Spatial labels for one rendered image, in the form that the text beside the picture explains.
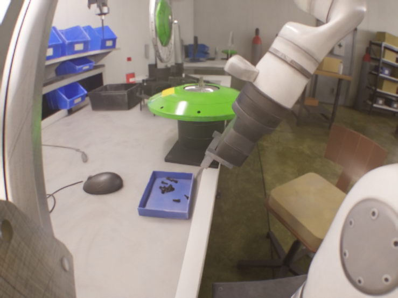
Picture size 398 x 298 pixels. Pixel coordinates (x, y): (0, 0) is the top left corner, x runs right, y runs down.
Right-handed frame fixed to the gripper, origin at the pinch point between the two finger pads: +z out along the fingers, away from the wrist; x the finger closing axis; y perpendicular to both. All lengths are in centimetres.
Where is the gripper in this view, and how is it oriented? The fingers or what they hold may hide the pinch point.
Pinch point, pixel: (199, 169)
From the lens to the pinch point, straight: 37.9
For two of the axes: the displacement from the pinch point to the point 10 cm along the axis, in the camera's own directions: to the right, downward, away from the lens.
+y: 8.6, 5.0, 0.4
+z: -4.5, 7.3, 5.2
